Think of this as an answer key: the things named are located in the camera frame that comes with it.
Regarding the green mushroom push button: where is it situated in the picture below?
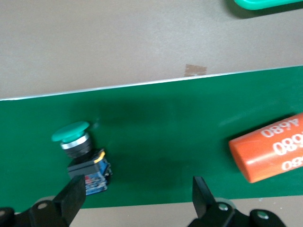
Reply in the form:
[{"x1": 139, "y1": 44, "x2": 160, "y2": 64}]
[{"x1": 51, "y1": 122, "x2": 114, "y2": 196}]

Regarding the green plastic tray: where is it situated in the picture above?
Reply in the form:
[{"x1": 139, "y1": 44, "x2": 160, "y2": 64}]
[{"x1": 231, "y1": 0, "x2": 303, "y2": 11}]

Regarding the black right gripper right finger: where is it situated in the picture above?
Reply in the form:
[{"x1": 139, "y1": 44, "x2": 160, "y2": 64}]
[{"x1": 188, "y1": 176, "x2": 287, "y2": 227}]

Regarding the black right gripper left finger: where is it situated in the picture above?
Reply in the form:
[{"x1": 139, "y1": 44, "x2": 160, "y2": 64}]
[{"x1": 0, "y1": 175, "x2": 86, "y2": 227}]

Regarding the orange cylinder printed 4680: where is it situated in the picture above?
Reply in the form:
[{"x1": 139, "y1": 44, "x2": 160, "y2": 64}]
[{"x1": 228, "y1": 112, "x2": 303, "y2": 184}]

